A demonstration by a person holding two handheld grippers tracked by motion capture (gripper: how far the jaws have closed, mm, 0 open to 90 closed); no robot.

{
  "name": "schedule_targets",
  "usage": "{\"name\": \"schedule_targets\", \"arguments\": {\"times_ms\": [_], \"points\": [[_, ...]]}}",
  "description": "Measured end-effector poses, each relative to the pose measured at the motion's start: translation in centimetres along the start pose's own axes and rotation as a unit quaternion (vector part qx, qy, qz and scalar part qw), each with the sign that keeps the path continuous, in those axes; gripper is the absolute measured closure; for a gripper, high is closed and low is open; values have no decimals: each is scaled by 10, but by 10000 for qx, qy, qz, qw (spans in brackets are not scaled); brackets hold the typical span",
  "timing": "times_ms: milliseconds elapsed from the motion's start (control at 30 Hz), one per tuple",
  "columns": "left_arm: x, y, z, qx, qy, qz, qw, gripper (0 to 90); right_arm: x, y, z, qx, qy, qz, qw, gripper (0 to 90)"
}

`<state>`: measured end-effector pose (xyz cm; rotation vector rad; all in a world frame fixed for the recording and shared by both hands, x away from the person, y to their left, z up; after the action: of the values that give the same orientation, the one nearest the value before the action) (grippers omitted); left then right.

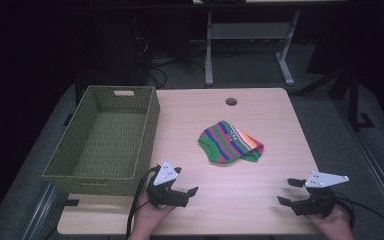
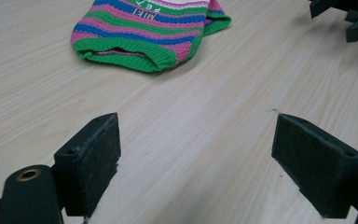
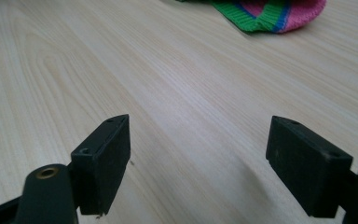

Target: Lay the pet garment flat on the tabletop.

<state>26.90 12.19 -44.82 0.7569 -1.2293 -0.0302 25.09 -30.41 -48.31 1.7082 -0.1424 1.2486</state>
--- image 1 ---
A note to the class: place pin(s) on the striped colourful sock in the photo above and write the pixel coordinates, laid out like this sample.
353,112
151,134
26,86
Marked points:
226,143

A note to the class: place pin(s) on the metal floor rail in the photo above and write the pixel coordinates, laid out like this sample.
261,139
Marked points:
40,213
373,166

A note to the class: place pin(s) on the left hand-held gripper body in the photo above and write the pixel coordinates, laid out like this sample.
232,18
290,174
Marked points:
165,195

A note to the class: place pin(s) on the person's left hand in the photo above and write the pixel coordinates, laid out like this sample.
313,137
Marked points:
146,220

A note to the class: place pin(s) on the black metal stand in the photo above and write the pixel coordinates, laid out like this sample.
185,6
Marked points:
354,100

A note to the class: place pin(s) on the white metal desk frame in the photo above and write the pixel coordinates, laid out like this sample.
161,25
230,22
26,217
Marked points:
246,30

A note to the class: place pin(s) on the green woven basket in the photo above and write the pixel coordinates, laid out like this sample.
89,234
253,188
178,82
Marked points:
110,140

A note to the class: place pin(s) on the person's right hand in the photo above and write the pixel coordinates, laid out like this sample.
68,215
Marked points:
335,226

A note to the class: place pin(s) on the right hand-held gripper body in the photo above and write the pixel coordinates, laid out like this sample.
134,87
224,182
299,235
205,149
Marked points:
316,204

